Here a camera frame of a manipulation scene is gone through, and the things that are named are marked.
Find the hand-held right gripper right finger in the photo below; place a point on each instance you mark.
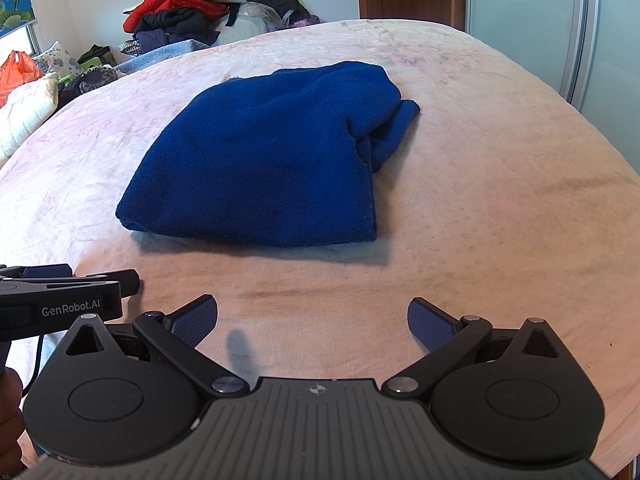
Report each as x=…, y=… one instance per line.
x=430, y=325

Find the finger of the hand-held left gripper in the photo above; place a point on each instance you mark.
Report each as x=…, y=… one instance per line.
x=47, y=271
x=127, y=282

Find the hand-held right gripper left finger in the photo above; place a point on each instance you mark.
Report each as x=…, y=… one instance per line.
x=195, y=322

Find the blue beaded sweater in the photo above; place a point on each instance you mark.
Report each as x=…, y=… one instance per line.
x=260, y=160

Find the person's left hand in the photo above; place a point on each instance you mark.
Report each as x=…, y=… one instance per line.
x=9, y=410

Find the white pillow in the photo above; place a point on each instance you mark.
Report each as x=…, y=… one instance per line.
x=25, y=110

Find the dark patterned cloth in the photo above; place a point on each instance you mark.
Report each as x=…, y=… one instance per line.
x=90, y=82

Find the orange plastic bag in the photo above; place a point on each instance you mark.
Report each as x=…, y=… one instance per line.
x=17, y=77

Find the floral pillow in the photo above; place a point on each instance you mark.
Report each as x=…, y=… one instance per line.
x=57, y=62

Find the green and black bag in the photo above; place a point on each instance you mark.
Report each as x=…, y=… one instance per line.
x=97, y=56

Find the light blue towel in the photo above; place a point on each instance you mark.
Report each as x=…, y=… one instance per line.
x=160, y=55

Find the window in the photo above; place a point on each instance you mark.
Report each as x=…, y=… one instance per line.
x=20, y=42

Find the navy garment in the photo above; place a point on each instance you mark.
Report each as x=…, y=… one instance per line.
x=160, y=40

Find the black jacket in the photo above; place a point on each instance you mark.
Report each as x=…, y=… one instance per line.
x=180, y=22

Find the red garment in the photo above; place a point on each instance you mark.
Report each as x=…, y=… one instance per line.
x=165, y=2

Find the clear plastic bag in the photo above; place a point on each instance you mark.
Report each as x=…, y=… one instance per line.
x=250, y=22

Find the purple cloth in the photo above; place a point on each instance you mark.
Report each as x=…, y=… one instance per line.
x=305, y=22

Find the frosted glass wardrobe door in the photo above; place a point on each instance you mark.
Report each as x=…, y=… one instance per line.
x=525, y=10

